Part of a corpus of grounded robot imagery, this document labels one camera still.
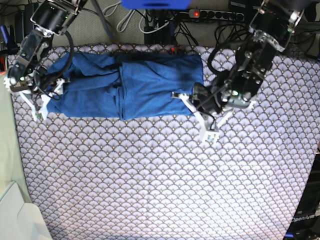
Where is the fan-patterned tablecloth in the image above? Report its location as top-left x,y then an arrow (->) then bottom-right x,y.
12,55 -> 320,240

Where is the black OpenArm box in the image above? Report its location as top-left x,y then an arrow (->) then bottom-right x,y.
284,152 -> 320,240

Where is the blue box overhead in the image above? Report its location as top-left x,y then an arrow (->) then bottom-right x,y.
121,0 -> 191,10

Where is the white power strip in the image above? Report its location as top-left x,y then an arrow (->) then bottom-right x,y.
187,9 -> 245,22

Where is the white plastic bin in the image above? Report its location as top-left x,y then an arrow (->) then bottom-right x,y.
0,181 -> 52,240

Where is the blue long-sleeve T-shirt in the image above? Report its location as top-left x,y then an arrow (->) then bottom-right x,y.
47,52 -> 204,120

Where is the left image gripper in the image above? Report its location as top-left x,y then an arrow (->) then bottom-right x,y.
3,72 -> 68,122

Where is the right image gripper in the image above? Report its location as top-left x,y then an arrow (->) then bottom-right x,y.
171,83 -> 257,144

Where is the blue handled clamp left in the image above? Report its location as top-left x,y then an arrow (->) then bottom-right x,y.
0,25 -> 19,56

